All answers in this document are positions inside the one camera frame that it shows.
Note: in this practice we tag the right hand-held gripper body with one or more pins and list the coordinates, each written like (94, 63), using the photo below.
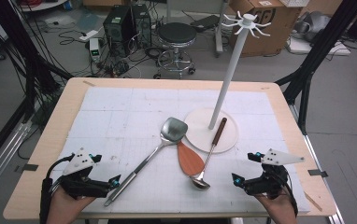
(270, 183)

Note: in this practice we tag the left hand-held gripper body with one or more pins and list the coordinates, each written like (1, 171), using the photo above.
(80, 185)

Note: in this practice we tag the white device with green display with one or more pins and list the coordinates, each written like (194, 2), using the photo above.
(94, 49)

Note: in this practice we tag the brown tape strip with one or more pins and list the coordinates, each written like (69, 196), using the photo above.
(312, 201)
(88, 83)

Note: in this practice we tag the wooden rice paddle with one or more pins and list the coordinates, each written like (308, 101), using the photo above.
(189, 160)

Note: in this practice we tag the slim black computer tower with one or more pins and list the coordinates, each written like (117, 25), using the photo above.
(142, 21)

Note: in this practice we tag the white flat board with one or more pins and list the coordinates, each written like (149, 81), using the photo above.
(338, 49)

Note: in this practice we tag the person's left hand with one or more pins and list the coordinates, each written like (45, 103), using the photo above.
(66, 207)

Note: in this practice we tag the cardboard box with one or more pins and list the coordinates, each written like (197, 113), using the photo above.
(279, 28)

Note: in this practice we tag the stainless steel spatula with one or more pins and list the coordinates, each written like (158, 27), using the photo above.
(173, 129)

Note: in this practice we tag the large black computer tower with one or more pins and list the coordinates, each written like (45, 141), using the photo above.
(117, 28)

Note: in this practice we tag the white power strip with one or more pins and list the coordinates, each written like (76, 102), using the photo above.
(88, 35)

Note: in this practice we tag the black tape piece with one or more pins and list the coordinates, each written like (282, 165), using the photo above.
(318, 173)
(30, 167)

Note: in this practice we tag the white utensil rack stand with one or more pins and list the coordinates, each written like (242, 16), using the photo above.
(229, 74)

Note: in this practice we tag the black round stool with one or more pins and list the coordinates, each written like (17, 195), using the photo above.
(176, 32)

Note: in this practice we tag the white keyboard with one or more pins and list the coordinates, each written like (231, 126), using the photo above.
(293, 2)

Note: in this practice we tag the black metal frame strut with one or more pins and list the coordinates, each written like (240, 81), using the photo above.
(323, 46)
(17, 37)

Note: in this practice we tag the aluminium rail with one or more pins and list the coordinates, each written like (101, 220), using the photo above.
(310, 149)
(2, 158)

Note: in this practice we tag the white round table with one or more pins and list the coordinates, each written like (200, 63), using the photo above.
(42, 6)

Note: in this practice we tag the person's right hand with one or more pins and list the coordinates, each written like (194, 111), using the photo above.
(281, 208)

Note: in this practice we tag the grey bag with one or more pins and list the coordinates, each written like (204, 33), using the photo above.
(313, 25)

